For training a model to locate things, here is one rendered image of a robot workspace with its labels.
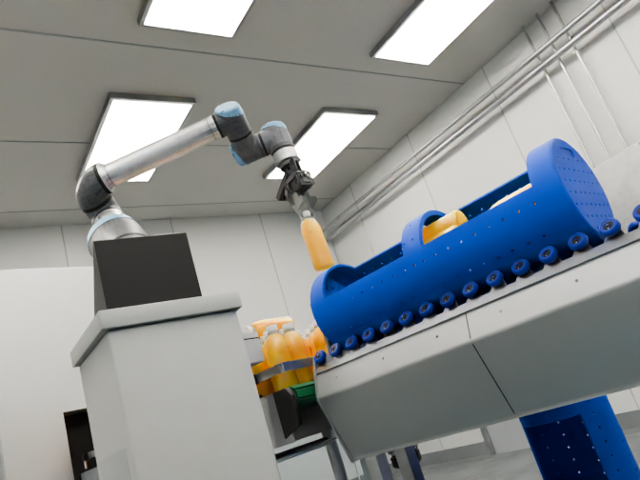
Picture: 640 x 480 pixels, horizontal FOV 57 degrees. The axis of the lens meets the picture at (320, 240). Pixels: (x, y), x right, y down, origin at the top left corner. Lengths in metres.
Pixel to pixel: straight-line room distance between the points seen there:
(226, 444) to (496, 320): 0.70
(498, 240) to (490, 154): 4.32
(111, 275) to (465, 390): 0.93
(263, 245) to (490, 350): 5.74
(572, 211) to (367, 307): 0.65
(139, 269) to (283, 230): 5.98
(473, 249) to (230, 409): 0.71
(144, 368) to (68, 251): 5.11
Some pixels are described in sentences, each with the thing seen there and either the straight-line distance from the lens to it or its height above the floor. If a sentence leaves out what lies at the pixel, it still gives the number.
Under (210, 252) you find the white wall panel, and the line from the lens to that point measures 6.78.
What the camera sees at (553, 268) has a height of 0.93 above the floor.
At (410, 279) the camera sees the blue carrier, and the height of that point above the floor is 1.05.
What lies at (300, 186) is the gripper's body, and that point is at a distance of 2.06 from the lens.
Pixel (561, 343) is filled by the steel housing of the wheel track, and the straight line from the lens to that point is 1.47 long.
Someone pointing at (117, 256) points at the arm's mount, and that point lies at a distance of 1.42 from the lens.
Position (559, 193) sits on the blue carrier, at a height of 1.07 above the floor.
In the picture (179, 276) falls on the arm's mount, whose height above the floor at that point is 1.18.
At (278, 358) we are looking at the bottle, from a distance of 1.95.
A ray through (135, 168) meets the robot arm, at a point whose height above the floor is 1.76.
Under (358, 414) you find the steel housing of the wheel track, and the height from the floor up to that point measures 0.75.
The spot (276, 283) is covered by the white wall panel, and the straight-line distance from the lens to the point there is 6.98.
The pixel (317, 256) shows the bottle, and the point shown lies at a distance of 2.00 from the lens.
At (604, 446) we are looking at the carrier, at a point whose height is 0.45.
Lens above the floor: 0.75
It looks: 17 degrees up
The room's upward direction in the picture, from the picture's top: 18 degrees counter-clockwise
